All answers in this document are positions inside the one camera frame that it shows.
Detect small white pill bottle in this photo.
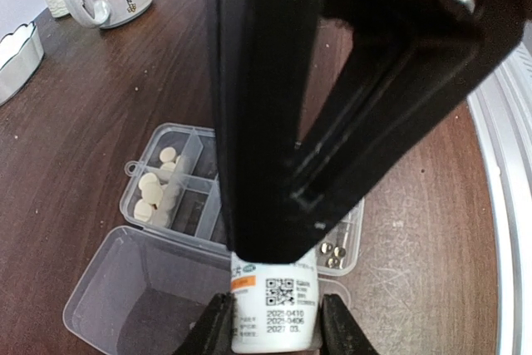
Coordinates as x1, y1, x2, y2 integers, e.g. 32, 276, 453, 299
230, 249, 319, 354

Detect clear plastic pill organizer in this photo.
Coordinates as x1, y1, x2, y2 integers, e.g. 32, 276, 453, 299
62, 121, 367, 355

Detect small pills in organizer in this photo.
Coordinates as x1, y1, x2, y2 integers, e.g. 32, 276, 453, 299
318, 241, 347, 269

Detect front aluminium rail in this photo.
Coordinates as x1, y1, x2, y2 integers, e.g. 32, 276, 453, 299
467, 43, 531, 354

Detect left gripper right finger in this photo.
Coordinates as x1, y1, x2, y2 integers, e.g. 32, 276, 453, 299
319, 294, 377, 355

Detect white scalloped bowl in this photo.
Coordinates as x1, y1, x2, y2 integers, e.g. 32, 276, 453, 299
1, 22, 44, 106

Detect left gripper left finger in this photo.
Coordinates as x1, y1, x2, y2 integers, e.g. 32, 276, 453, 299
173, 293, 234, 355

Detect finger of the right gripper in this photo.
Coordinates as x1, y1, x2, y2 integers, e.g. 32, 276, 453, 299
286, 0, 532, 264
205, 0, 324, 264

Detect white pills in organizer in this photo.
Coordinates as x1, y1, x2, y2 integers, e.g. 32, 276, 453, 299
133, 172, 181, 228

